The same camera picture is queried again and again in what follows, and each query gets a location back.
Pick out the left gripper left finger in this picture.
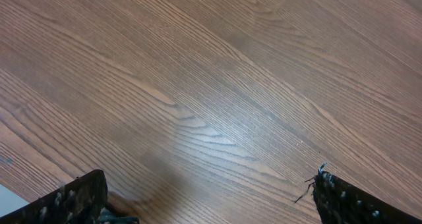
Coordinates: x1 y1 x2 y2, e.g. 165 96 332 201
1 169 108 224

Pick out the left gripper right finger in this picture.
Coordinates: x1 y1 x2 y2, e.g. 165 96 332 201
307 161 421 224

